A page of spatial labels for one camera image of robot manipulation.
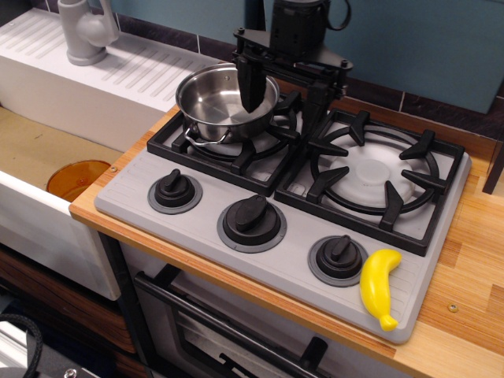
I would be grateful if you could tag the toy oven door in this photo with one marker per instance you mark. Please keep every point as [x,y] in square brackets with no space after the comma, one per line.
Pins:
[214,333]

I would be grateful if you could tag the white right burner disc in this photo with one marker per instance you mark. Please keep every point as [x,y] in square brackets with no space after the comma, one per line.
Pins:
[370,168]

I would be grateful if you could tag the black middle stove knob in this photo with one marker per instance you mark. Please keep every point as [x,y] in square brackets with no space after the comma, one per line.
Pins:
[252,225]

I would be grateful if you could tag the black left stove knob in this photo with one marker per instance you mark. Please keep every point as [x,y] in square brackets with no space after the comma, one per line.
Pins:
[175,193]

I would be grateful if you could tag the black stove knob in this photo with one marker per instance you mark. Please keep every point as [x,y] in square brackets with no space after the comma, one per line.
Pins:
[337,260]
[175,193]
[252,225]

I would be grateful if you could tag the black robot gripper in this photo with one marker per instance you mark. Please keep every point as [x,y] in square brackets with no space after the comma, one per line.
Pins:
[293,50]

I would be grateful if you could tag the orange sink drain plate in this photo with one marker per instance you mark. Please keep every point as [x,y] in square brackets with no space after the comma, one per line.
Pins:
[72,180]

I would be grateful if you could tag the black right burner grate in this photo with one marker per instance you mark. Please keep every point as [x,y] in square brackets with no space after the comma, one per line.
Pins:
[389,184]

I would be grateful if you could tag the black left burner grate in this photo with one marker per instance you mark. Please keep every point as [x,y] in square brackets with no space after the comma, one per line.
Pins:
[256,164]

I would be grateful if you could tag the grey toy stove top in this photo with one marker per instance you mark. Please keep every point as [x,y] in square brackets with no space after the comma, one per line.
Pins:
[284,267]

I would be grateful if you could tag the black right stove knob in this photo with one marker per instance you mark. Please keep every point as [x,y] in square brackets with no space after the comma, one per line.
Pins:
[337,260]

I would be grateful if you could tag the black oven door handle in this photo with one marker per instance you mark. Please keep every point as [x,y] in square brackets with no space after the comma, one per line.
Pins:
[306,366]

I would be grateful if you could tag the yellow toy banana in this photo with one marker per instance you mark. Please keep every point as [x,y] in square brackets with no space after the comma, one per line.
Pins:
[375,288]

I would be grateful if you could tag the grey toy faucet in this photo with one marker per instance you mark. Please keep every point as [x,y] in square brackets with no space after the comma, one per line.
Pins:
[87,35]

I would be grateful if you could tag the black burner grate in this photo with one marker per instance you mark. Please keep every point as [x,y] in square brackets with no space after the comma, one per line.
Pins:
[256,164]
[389,184]

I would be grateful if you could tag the stainless steel pot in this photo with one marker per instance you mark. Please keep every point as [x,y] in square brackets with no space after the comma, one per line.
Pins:
[210,102]

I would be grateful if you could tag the white toy sink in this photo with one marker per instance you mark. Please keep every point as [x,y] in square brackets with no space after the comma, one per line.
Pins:
[53,114]

